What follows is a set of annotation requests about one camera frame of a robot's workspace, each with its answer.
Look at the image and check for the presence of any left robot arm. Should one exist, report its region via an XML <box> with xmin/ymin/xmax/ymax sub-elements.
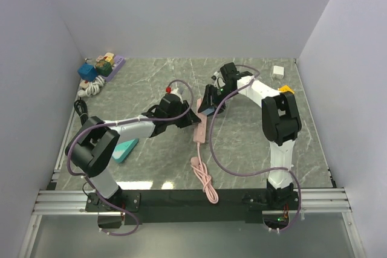
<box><xmin>65</xmin><ymin>93</ymin><xmax>201</xmax><ymax>211</ymax></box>

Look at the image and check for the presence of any white coiled cable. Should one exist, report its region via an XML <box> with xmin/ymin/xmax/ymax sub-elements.
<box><xmin>77</xmin><ymin>77</ymin><xmax>105</xmax><ymax>98</ymax></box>

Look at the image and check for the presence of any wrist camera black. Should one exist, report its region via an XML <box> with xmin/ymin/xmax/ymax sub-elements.
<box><xmin>220</xmin><ymin>62</ymin><xmax>239</xmax><ymax>86</ymax></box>
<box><xmin>159</xmin><ymin>94</ymin><xmax>182</xmax><ymax>116</ymax></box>

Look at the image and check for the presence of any black mounting base bar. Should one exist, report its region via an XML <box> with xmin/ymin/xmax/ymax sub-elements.
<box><xmin>84</xmin><ymin>190</ymin><xmax>303</xmax><ymax>230</ymax></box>

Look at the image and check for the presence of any black coiled cable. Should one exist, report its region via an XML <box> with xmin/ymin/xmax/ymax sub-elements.
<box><xmin>74</xmin><ymin>98</ymin><xmax>93</xmax><ymax>126</ymax></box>

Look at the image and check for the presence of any yellow cube socket adapter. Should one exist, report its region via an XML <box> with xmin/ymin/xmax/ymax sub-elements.
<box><xmin>278</xmin><ymin>85</ymin><xmax>294</xmax><ymax>94</ymax></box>

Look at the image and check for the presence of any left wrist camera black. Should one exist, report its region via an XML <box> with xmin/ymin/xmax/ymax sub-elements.
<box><xmin>159</xmin><ymin>94</ymin><xmax>182</xmax><ymax>116</ymax></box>

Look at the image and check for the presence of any white plug adapter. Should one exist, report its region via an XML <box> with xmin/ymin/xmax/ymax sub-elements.
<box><xmin>272</xmin><ymin>65</ymin><xmax>285</xmax><ymax>80</ymax></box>

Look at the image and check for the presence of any blue cube socket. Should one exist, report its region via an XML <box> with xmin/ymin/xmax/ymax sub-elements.
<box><xmin>77</xmin><ymin>63</ymin><xmax>98</xmax><ymax>82</ymax></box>

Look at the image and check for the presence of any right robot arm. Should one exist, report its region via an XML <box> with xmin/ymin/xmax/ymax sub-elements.
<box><xmin>198</xmin><ymin>76</ymin><xmax>302</xmax><ymax>209</ymax></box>

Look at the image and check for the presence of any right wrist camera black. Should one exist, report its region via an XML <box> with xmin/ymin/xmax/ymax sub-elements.
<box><xmin>220</xmin><ymin>62</ymin><xmax>239</xmax><ymax>86</ymax></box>

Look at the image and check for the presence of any purple power strip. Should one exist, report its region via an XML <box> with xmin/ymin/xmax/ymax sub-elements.
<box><xmin>104</xmin><ymin>55</ymin><xmax>126</xmax><ymax>82</ymax></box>

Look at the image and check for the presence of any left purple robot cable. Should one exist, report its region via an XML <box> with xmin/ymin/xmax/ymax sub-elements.
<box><xmin>66</xmin><ymin>79</ymin><xmax>195</xmax><ymax>237</ymax></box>

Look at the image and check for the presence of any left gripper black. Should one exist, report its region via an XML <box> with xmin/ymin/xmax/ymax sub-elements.
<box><xmin>166</xmin><ymin>100</ymin><xmax>200</xmax><ymax>129</ymax></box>

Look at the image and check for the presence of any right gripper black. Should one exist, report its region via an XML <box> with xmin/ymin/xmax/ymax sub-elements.
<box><xmin>198</xmin><ymin>84</ymin><xmax>237</xmax><ymax>117</ymax></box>

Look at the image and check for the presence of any aluminium rail frame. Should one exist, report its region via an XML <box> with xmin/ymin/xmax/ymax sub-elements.
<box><xmin>25</xmin><ymin>97</ymin><xmax>354</xmax><ymax>257</ymax></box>

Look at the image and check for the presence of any teal power strip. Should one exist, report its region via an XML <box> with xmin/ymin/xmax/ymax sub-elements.
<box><xmin>112</xmin><ymin>138</ymin><xmax>139</xmax><ymax>164</ymax></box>

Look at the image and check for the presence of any light blue plug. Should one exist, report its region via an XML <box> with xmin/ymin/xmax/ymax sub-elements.
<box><xmin>201</xmin><ymin>106</ymin><xmax>216</xmax><ymax>116</ymax></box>

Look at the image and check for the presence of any yellow white plug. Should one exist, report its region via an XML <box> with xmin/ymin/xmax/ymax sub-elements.
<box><xmin>103</xmin><ymin>53</ymin><xmax>114</xmax><ymax>64</ymax></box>

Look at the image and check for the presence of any pink power strip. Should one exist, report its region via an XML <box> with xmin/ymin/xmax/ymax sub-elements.
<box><xmin>189</xmin><ymin>98</ymin><xmax>219</xmax><ymax>204</ymax></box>

